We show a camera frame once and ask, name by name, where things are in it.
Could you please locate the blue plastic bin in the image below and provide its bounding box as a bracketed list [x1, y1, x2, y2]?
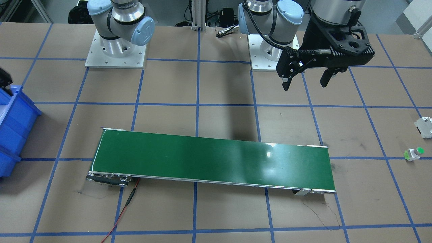
[0, 85, 42, 177]

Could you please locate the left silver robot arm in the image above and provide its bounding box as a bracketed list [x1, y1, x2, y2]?
[238, 0, 375, 90]

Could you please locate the green push button switch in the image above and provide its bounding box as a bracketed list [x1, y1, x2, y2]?
[404, 147, 425, 161]

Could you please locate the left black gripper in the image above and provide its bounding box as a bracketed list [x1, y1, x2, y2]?
[276, 12, 350, 91]

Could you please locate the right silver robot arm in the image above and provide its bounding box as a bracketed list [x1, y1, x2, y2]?
[1, 0, 155, 101]

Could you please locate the white red circuit breaker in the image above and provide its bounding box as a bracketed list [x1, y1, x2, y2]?
[414, 117, 432, 139]

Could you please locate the red black conveyor cable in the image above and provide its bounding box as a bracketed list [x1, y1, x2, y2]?
[101, 178, 141, 243]

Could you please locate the green conveyor belt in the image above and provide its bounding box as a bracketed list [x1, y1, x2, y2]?
[86, 129, 336, 195]

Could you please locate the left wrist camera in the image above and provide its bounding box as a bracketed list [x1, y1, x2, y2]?
[324, 21, 375, 66]

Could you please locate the aluminium frame post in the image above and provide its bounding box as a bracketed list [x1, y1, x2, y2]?
[191, 0, 207, 32]

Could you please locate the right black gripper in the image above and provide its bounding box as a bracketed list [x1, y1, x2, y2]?
[0, 68, 13, 90]

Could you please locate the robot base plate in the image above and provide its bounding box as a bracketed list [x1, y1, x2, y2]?
[247, 34, 282, 72]
[85, 30, 147, 69]

